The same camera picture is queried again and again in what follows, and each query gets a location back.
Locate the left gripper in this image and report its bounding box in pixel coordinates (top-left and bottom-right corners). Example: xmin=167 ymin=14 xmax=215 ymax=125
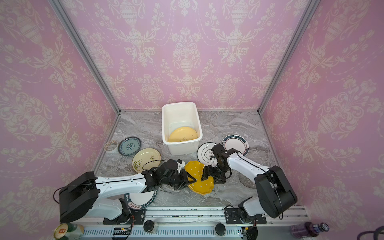
xmin=161 ymin=168 xmax=200 ymax=191

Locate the yellow polka dot plate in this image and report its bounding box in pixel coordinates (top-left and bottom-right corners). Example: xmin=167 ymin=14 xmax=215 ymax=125
xmin=185 ymin=161 xmax=214 ymax=195

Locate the green rim white plate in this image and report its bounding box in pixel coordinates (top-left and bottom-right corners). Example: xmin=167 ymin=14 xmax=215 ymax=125
xmin=125 ymin=190 xmax=158 ymax=210

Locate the pale yellow bear plate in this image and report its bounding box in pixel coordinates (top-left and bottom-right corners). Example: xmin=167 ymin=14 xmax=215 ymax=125
xmin=169 ymin=127 xmax=198 ymax=143

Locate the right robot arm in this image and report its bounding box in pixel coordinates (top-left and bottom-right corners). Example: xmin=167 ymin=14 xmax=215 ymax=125
xmin=201 ymin=144 xmax=298 ymax=223

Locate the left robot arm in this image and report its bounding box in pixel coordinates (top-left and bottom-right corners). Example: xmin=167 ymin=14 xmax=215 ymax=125
xmin=58 ymin=160 xmax=197 ymax=225

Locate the white plastic bin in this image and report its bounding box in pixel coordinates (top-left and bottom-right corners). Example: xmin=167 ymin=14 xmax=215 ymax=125
xmin=162 ymin=102 xmax=203 ymax=156

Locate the clear glass plate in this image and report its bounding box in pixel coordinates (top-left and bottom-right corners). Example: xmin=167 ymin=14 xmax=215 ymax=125
xmin=239 ymin=173 xmax=256 ymax=189

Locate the white plate black pattern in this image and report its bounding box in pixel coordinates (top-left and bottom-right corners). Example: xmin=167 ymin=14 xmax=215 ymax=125
xmin=197 ymin=143 xmax=218 ymax=167

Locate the small green rim plate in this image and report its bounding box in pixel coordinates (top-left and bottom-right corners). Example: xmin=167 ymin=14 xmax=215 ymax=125
xmin=222 ymin=135 xmax=250 ymax=156

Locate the cream plate bamboo pattern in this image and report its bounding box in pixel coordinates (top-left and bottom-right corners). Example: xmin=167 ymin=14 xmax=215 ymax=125
xmin=132 ymin=148 xmax=162 ymax=173

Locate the right black knob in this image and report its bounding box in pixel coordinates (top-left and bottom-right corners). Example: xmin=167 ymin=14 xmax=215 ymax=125
xmin=215 ymin=223 xmax=226 ymax=236

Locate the black knob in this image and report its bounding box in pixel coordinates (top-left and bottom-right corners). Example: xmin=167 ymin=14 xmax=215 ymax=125
xmin=143 ymin=220 xmax=156 ymax=233
xmin=215 ymin=223 xmax=226 ymax=236

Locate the left black knob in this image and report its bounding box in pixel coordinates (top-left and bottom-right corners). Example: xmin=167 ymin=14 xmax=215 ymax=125
xmin=143 ymin=220 xmax=156 ymax=233

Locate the teal patterned small plate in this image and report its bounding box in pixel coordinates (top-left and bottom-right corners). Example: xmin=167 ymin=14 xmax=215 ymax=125
xmin=118 ymin=137 xmax=142 ymax=156

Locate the purple water bottle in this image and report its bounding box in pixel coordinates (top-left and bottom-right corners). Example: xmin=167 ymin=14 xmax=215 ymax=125
xmin=291 ymin=222 xmax=330 ymax=239

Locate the green can bottle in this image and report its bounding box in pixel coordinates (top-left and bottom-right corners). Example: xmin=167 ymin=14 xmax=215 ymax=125
xmin=54 ymin=223 xmax=85 ymax=240

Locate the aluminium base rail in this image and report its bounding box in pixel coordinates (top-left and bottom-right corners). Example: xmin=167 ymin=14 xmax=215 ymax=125
xmin=75 ymin=206 xmax=309 ymax=240

